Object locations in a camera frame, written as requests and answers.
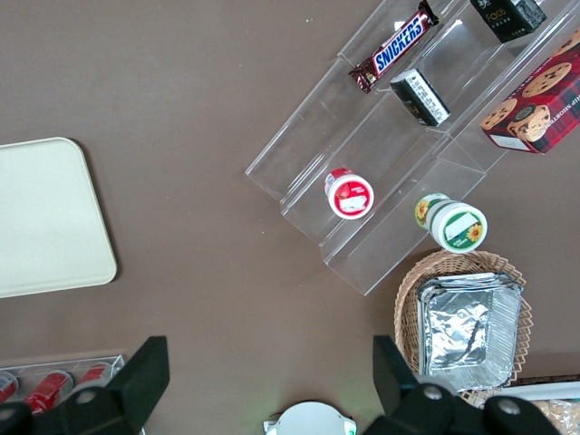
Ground red lidded yogurt cup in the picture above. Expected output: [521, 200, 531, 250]
[324, 167, 376, 221]

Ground cream plastic tray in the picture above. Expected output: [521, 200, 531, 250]
[0, 137, 119, 300]

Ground white snack tray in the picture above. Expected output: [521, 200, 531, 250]
[509, 373, 580, 435]

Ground clear acrylic stepped stand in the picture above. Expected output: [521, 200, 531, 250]
[245, 0, 580, 297]

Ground red cola bottle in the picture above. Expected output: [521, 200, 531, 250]
[22, 370, 74, 416]
[72, 362, 114, 393]
[0, 372, 20, 404]

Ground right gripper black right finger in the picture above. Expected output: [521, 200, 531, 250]
[362, 333, 566, 435]

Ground Snickers chocolate bar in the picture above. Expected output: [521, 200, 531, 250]
[347, 0, 440, 95]

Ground stacked aluminium foil trays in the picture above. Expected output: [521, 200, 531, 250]
[415, 272, 526, 394]

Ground clear rice cracker pack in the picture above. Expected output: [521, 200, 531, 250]
[528, 397, 580, 435]

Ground green sunflower lidded cup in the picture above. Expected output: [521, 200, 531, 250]
[414, 192, 489, 254]

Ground small black box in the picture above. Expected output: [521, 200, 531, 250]
[469, 0, 548, 44]
[389, 68, 452, 128]

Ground light wicker basket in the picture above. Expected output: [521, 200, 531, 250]
[393, 249, 533, 405]

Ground red tartan cookie box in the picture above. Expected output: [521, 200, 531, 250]
[479, 28, 580, 157]

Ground clear acrylic bottle rack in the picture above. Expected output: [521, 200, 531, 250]
[0, 353, 127, 411]

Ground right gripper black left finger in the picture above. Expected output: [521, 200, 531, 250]
[0, 334, 171, 435]

